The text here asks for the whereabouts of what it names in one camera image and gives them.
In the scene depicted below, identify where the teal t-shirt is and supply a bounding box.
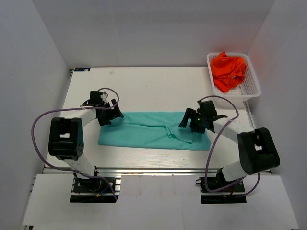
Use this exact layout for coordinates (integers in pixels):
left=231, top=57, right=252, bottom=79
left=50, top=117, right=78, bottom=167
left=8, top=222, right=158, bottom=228
left=98, top=112, right=211, bottom=151

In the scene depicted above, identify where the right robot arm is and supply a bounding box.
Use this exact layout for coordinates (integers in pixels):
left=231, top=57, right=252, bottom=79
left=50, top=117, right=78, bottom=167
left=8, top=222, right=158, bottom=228
left=178, top=108, right=280, bottom=192

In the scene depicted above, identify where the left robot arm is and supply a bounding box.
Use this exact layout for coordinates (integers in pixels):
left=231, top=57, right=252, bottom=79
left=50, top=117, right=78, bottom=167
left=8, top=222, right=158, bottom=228
left=48, top=99, right=124, bottom=178

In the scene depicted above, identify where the orange t-shirt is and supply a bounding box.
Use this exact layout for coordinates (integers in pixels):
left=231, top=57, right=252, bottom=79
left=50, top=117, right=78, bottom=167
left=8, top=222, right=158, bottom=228
left=210, top=51, right=247, bottom=93

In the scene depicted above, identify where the white plastic basket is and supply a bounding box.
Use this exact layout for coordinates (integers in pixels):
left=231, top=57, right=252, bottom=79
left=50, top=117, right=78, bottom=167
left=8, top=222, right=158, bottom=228
left=207, top=52, right=261, bottom=102

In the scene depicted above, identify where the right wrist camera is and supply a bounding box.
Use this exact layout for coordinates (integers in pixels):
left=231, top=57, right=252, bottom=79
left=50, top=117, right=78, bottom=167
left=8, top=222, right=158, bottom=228
left=197, top=100, right=228, bottom=121

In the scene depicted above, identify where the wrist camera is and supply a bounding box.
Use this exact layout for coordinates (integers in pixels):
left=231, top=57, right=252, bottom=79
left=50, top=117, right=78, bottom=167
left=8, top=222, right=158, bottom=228
left=81, top=91, right=108, bottom=107
left=197, top=100, right=228, bottom=121

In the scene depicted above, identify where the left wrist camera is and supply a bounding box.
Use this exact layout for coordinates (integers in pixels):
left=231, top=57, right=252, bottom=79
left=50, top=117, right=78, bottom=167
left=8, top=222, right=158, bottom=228
left=81, top=91, right=108, bottom=107

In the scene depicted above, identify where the aluminium table rail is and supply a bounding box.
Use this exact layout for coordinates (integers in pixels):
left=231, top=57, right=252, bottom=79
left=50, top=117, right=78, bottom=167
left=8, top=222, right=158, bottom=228
left=43, top=167, right=272, bottom=176

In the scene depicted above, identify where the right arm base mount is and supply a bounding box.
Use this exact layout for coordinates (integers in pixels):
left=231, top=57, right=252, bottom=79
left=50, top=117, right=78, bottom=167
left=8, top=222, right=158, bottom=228
left=195, top=169, right=247, bottom=204

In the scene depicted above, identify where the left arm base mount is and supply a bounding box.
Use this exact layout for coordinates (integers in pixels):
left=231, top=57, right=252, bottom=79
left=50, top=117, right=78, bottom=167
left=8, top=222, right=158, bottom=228
left=70, top=176, right=120, bottom=204

